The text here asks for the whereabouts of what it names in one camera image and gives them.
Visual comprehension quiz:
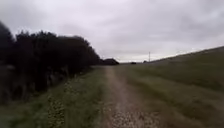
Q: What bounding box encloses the row of dark trees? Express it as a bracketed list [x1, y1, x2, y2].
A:
[0, 20, 102, 106]

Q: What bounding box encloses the distant dark tree clump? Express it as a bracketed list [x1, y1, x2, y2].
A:
[99, 58, 120, 66]

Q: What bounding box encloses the gravel dirt track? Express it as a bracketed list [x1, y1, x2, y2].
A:
[98, 65, 174, 128]

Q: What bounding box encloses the grassy hillside slope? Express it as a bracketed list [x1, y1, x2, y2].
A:
[114, 45, 224, 128]

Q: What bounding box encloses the grass verge with weeds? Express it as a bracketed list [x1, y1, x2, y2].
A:
[0, 65, 108, 128]

